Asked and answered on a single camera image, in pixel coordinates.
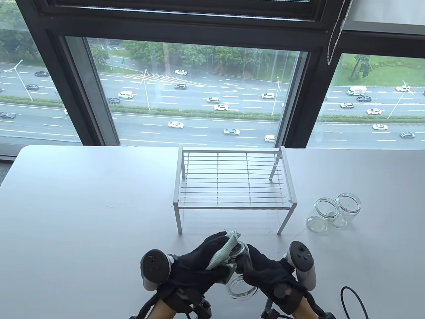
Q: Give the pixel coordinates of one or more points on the clear glass jar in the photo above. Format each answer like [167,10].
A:
[347,207]
[323,212]
[244,290]

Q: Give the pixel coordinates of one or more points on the person's left forearm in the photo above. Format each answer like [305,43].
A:
[164,310]

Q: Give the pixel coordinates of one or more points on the light green fish scale cloth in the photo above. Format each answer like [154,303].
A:
[224,252]

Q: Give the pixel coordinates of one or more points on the black window frame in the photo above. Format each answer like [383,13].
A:
[186,30]

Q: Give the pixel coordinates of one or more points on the person's right hand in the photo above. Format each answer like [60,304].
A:
[269,275]

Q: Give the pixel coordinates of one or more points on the black grey hand controller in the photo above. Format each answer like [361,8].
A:
[154,265]
[302,259]

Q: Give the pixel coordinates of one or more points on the person's left hand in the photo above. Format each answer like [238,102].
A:
[196,265]

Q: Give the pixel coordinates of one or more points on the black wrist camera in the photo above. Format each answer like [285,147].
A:
[270,314]
[202,309]

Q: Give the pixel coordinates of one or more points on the white roller blind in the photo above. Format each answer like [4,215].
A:
[382,11]

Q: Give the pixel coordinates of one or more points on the person's right forearm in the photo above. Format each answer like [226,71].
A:
[305,312]

